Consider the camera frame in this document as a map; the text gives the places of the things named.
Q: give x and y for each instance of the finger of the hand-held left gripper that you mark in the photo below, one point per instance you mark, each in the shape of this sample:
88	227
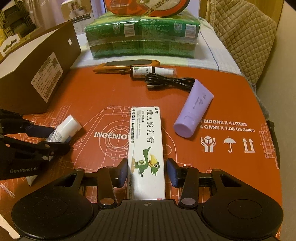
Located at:
53	148
34	131

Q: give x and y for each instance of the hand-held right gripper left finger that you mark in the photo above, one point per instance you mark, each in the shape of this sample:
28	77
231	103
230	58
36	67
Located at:
122	173

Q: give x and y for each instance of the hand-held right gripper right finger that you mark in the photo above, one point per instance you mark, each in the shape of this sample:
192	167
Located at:
173	173

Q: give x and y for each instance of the white squeeze tube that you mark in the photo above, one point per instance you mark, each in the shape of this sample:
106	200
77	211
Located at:
69	125

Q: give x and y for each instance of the white ointment box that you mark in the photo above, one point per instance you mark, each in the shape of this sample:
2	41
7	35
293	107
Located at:
145	139

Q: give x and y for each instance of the brown cardboard shoe box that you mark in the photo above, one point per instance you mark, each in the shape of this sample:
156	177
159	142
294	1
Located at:
13	92

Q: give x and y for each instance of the brown spray bottle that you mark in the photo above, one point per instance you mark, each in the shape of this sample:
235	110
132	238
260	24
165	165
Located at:
141	71

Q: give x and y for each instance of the orange utility knife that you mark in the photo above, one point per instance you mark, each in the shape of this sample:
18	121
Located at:
124	64

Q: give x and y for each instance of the purple squeeze tube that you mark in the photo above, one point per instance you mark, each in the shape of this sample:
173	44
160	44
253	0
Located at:
194	109

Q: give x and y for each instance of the red printed cardboard sheet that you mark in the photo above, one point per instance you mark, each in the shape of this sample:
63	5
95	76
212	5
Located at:
92	92

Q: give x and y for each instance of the white cardboard carrier box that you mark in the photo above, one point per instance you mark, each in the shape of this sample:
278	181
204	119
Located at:
10	45

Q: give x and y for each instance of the dark folding rack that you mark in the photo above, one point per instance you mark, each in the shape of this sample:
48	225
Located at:
16	18

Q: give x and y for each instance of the small white photo box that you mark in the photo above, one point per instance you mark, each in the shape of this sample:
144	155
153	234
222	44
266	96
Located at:
78	16

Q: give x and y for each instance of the green tissue pack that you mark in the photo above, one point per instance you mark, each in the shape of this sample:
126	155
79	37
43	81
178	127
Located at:
143	39

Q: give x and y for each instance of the beige quilted blanket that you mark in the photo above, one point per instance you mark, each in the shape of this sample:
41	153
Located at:
242	34

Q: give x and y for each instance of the red oval food box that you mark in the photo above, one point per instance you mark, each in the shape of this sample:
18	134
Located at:
148	9

